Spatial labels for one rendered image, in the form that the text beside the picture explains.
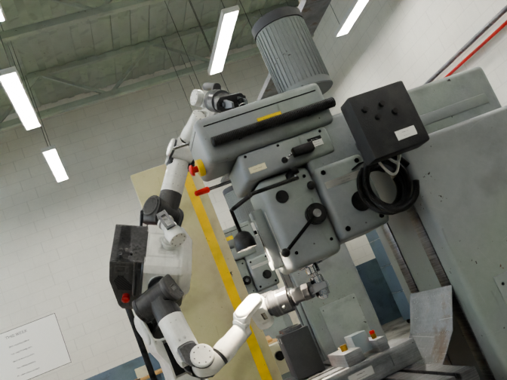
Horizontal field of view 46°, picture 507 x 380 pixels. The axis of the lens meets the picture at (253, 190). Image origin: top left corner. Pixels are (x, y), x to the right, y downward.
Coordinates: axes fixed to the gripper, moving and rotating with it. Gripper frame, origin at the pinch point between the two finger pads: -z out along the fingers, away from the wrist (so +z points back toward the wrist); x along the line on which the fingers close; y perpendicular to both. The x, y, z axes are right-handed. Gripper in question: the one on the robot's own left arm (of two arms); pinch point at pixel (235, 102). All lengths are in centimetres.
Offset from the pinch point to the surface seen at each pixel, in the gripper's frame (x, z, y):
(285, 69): -16.3, -10.9, 9.5
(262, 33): -14.9, -0.9, 22.9
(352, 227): -12, -46, -42
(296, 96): -11.6, -22.4, 1.1
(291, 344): -4, -9, -99
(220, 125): 16.3, -17.4, -3.4
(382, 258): -510, 517, -391
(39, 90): -112, 932, -50
